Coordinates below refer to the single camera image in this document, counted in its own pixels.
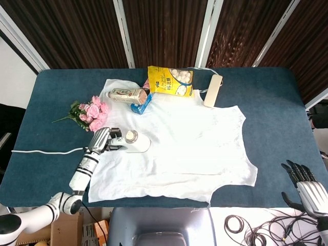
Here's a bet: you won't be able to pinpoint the white screen frame post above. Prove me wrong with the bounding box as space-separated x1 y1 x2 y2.
252 0 301 68
194 0 224 68
0 5 51 74
112 0 136 69

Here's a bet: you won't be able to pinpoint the black tangled cables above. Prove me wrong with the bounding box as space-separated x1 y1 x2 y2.
244 208 321 246

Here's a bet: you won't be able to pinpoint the blue rectangular box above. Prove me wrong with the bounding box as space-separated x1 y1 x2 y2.
130 92 154 116

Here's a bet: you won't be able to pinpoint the white sleeveless garment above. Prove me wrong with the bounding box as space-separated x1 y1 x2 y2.
88 78 258 204

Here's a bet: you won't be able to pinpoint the white garment steamer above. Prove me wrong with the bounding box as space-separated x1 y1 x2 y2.
110 130 151 154

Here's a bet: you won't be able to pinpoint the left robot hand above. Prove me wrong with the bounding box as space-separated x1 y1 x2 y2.
88 127 124 155

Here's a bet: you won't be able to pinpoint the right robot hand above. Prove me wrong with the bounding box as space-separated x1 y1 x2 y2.
280 160 328 219

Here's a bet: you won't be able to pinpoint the orange small box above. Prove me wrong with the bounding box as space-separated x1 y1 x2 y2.
93 219 110 245

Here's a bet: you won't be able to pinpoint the thin white cable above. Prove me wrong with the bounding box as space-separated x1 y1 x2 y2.
11 147 87 155

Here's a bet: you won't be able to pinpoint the black chair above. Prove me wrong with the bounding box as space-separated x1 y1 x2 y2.
0 103 27 175

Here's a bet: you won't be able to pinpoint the beige drink bottle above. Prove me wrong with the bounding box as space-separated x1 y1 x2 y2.
105 88 151 105

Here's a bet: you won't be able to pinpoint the black coiled cable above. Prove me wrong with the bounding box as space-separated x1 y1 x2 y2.
224 214 245 234

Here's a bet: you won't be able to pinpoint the blue table cover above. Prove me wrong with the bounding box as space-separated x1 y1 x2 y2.
0 67 328 209

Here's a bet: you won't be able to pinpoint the brown cardboard box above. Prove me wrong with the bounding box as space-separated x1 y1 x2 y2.
15 212 84 246

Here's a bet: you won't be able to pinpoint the pink rose bouquet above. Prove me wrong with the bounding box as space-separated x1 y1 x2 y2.
52 95 111 133

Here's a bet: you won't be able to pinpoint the beige rectangular case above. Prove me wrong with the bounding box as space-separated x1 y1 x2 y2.
203 75 223 108

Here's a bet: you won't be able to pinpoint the yellow snack bag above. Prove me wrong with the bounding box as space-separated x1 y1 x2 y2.
147 65 195 98

